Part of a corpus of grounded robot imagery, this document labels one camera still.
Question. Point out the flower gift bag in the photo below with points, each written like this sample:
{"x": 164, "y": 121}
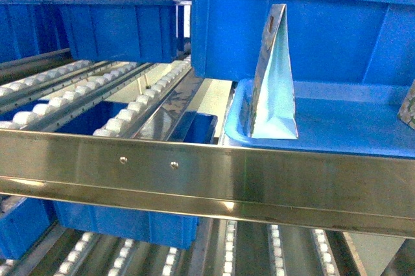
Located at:
{"x": 407, "y": 109}
{"x": 273, "y": 108}

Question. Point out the blue bin upper left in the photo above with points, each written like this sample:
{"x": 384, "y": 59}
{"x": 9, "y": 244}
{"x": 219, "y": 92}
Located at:
{"x": 97, "y": 30}

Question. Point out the large blue bin right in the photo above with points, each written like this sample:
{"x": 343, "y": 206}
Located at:
{"x": 345, "y": 41}

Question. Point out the blue bin lower left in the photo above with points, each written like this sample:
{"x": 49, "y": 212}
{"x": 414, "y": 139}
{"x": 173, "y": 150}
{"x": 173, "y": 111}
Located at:
{"x": 23, "y": 221}

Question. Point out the blue bin under rail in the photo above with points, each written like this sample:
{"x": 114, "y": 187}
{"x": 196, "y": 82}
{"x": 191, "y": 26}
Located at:
{"x": 163, "y": 229}

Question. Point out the steel rack front rail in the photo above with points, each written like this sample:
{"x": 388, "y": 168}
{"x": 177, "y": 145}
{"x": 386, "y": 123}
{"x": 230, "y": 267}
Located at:
{"x": 337, "y": 192}

